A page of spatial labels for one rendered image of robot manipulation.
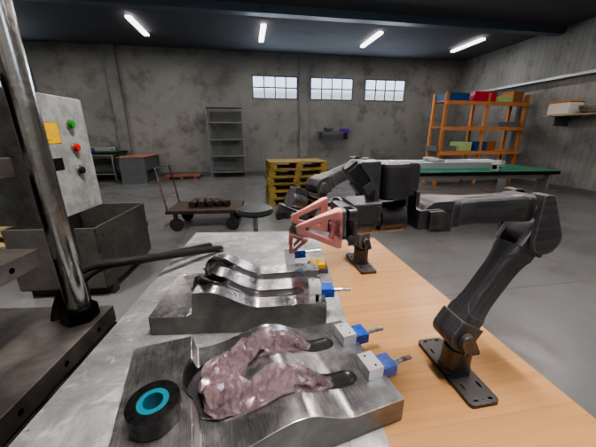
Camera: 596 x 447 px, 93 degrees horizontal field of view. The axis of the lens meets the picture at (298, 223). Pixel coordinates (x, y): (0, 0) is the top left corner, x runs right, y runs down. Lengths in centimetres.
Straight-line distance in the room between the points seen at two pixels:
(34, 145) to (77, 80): 1040
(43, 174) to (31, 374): 50
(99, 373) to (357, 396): 60
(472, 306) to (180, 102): 1012
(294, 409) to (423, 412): 29
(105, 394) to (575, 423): 98
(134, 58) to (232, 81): 289
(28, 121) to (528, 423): 131
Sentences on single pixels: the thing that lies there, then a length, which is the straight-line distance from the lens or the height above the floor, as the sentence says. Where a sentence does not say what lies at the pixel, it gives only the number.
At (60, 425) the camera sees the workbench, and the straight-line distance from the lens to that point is 82.
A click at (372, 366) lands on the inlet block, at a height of 88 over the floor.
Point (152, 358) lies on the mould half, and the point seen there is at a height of 91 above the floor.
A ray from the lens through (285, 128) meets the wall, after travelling 1026.
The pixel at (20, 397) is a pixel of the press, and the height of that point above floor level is 78.
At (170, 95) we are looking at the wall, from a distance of 1050.
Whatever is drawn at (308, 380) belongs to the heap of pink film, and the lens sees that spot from 62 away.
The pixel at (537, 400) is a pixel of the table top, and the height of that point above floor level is 80.
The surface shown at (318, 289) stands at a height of 91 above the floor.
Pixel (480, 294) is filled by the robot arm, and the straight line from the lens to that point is 73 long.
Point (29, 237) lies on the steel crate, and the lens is 305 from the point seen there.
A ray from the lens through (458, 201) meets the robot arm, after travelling 60.
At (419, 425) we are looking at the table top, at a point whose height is 80.
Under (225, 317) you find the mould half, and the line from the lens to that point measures 86.
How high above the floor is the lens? 135
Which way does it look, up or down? 18 degrees down
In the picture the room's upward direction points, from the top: straight up
